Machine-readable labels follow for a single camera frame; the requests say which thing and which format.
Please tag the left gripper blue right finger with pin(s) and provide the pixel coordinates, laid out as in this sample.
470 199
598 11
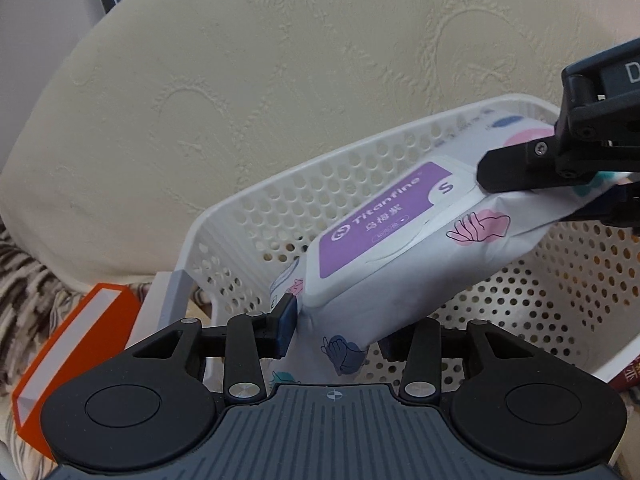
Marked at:
419 346

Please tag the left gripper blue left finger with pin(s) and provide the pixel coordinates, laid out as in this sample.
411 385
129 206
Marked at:
251 339

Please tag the wet wipes pack purple lid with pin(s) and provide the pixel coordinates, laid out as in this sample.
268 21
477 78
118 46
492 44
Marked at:
412 247

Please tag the red walnut snack bag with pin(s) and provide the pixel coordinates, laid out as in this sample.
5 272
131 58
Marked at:
628 378

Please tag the orange white box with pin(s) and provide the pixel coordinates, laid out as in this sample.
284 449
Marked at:
95 331

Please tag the zebra striped pillow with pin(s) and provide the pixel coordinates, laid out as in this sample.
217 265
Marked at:
33 303

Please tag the large cream embossed cushion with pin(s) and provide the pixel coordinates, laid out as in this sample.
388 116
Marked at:
167 107

